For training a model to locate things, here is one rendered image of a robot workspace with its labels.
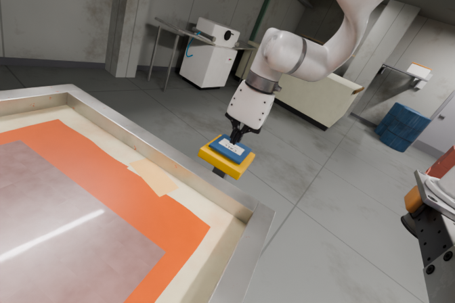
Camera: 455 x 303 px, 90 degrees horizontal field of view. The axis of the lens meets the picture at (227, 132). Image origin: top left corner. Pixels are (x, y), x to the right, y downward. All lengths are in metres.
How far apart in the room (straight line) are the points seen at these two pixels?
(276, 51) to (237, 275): 0.37
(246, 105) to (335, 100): 4.30
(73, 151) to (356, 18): 0.54
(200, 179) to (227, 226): 0.10
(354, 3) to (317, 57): 0.12
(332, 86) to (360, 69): 2.58
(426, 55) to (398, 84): 0.89
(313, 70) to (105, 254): 0.46
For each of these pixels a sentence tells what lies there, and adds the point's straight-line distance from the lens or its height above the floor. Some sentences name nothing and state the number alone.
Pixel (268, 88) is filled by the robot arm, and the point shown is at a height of 1.17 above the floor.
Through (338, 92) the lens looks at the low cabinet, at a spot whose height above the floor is 0.77.
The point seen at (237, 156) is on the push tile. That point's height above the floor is 0.97.
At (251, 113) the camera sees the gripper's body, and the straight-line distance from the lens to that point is 0.58.
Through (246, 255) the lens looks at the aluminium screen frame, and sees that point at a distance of 0.39.
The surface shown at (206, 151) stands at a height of 0.95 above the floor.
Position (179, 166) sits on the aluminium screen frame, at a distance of 0.48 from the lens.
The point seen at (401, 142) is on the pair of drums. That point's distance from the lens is 6.62.
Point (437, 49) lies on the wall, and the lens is 8.09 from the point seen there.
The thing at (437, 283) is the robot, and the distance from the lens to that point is 0.45.
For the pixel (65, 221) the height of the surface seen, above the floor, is 0.96.
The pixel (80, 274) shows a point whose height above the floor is 0.96.
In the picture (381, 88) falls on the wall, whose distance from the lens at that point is 7.99.
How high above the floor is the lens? 1.28
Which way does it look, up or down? 26 degrees down
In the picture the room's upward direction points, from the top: 23 degrees clockwise
